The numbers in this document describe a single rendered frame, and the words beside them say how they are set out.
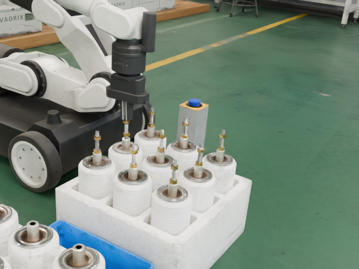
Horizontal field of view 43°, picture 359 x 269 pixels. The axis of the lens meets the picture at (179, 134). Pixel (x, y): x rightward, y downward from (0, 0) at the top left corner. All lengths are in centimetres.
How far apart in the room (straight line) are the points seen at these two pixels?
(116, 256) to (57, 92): 75
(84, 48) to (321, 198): 96
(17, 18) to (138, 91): 226
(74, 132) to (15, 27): 191
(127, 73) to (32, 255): 50
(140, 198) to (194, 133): 40
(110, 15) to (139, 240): 54
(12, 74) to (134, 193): 83
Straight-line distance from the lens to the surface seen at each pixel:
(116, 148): 128
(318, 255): 141
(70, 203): 122
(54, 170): 147
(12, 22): 334
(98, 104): 151
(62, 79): 166
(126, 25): 112
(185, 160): 129
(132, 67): 116
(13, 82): 178
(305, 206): 162
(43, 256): 93
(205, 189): 115
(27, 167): 157
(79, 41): 155
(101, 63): 152
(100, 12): 115
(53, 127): 152
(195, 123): 144
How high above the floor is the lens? 82
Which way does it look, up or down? 24 degrees down
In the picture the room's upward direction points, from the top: 5 degrees clockwise
